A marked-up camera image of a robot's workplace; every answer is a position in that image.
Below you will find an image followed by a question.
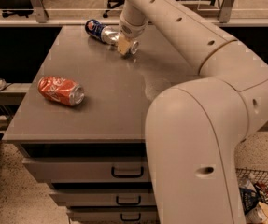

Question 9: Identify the crushed redbull can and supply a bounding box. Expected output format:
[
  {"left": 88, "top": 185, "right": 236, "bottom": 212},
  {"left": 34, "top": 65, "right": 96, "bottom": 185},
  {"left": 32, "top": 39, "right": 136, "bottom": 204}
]
[{"left": 102, "top": 26, "right": 139, "bottom": 55}]

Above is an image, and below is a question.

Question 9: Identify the middle drawer black handle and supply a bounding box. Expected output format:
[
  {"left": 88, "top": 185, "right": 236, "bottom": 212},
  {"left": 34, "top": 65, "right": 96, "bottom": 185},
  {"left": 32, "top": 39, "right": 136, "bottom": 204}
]
[{"left": 115, "top": 196, "right": 141, "bottom": 206}]

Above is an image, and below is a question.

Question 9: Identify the top drawer black handle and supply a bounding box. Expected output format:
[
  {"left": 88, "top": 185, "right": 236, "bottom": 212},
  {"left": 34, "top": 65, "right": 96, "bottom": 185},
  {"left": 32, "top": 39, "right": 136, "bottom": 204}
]
[{"left": 111, "top": 167, "right": 144, "bottom": 178}]

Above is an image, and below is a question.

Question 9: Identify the red coca-cola can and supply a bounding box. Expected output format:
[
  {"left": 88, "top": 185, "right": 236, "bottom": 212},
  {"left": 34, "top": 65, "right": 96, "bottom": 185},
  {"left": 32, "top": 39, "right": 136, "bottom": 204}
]
[{"left": 37, "top": 76, "right": 85, "bottom": 106}]

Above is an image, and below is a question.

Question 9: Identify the blue pepsi can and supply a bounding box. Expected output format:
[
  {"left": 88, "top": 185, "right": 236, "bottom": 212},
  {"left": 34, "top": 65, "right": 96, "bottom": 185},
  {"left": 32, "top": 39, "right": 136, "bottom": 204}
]
[{"left": 85, "top": 19, "right": 105, "bottom": 42}]

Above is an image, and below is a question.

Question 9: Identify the blue snack bag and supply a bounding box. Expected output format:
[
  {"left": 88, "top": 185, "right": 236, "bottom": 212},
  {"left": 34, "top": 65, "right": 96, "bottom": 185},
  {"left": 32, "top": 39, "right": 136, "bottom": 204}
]
[{"left": 239, "top": 188, "right": 260, "bottom": 214}]

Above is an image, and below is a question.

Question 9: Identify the grey drawer cabinet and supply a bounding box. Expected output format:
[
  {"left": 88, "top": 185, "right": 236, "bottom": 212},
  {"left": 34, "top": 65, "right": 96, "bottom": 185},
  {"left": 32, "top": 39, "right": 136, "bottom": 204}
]
[{"left": 5, "top": 26, "right": 197, "bottom": 224}]

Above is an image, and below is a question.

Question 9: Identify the wire mesh basket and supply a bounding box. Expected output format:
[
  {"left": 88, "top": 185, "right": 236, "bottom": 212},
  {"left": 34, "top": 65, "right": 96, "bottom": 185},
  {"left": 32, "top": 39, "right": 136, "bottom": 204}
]
[{"left": 235, "top": 167, "right": 268, "bottom": 224}]

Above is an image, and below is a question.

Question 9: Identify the black office chair centre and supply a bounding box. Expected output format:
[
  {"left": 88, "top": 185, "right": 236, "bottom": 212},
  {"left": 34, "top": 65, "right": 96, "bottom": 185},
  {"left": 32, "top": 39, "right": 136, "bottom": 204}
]
[{"left": 103, "top": 0, "right": 125, "bottom": 18}]

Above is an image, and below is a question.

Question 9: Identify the bottom drawer black handle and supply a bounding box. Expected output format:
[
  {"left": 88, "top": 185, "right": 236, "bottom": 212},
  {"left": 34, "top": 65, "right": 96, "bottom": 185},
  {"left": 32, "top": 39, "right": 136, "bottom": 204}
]
[{"left": 120, "top": 214, "right": 141, "bottom": 222}]

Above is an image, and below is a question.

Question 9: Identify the drawer black handle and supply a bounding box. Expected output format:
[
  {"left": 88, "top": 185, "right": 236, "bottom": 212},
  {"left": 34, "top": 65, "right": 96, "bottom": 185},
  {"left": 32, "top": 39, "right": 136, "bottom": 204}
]
[
  {"left": 120, "top": 214, "right": 141, "bottom": 222},
  {"left": 115, "top": 196, "right": 141, "bottom": 206},
  {"left": 111, "top": 167, "right": 144, "bottom": 178}
]

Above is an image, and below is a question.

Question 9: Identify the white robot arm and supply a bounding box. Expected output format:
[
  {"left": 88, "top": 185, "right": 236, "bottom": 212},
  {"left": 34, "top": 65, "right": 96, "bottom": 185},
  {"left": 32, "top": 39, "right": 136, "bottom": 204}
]
[{"left": 120, "top": 0, "right": 268, "bottom": 224}]

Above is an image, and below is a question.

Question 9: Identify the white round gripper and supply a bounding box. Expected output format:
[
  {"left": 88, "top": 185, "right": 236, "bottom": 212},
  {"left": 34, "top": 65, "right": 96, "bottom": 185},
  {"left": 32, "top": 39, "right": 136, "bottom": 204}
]
[{"left": 118, "top": 14, "right": 148, "bottom": 55}]

